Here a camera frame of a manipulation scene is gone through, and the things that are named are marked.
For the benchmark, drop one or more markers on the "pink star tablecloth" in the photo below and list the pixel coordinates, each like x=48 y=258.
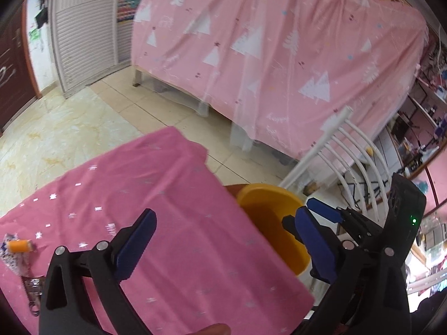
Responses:
x=157 y=181

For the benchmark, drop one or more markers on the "cluttered desk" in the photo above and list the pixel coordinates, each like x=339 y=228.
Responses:
x=422 y=122

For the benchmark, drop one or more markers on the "dark brown door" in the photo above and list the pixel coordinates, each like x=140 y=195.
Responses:
x=14 y=59

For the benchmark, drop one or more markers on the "white chair orange seat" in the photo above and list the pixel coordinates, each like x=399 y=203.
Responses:
x=314 y=150

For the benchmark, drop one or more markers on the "yellow plastic bin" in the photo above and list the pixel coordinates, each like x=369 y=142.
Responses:
x=265 y=202

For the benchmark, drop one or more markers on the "white louvered door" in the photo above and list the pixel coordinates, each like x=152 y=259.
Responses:
x=83 y=24

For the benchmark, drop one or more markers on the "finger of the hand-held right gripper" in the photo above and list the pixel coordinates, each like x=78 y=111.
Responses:
x=324 y=209
x=290 y=226

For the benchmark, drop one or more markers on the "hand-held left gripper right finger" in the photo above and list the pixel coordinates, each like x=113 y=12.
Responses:
x=314 y=244

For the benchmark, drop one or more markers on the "small orange roll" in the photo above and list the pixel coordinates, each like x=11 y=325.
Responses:
x=21 y=246

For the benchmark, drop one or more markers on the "person's left hand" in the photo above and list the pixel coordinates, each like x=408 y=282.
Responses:
x=213 y=329

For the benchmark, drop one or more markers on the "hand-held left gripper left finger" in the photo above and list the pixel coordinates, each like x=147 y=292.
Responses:
x=136 y=244

